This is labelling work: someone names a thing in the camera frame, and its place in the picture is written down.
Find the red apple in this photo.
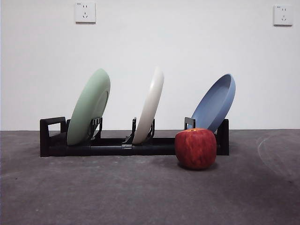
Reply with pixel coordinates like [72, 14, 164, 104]
[174, 127, 218, 171]

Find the green plate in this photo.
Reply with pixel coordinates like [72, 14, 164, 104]
[67, 68, 111, 146]

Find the white plate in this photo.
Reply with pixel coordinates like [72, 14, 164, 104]
[132, 66, 165, 144]

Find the black plate rack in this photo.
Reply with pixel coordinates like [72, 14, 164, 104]
[39, 116, 230, 158]

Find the blue plate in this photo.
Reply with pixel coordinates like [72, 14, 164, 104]
[190, 73, 236, 134]

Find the white wall socket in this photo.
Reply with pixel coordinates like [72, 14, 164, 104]
[75, 2, 97, 23]
[273, 4, 293, 26]

